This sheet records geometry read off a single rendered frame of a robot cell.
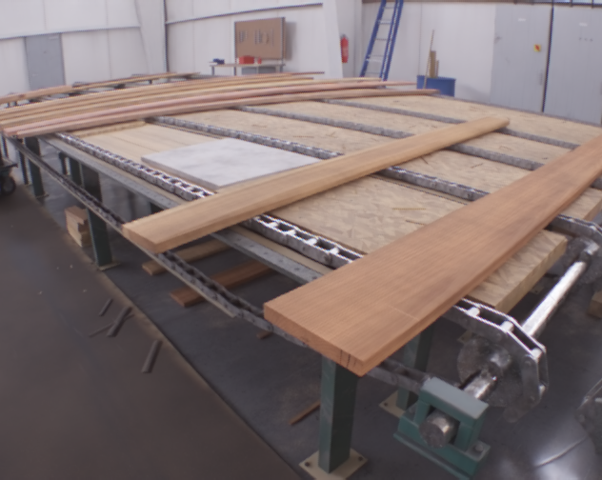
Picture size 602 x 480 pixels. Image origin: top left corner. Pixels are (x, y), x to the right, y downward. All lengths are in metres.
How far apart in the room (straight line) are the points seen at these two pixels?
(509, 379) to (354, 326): 0.30
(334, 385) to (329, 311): 0.58
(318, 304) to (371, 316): 0.09
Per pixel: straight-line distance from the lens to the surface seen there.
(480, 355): 0.82
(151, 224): 1.07
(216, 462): 1.61
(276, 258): 0.98
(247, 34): 10.86
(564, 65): 6.31
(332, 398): 1.29
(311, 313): 0.69
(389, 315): 0.70
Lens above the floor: 1.26
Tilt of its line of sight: 24 degrees down
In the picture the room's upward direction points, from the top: straight up
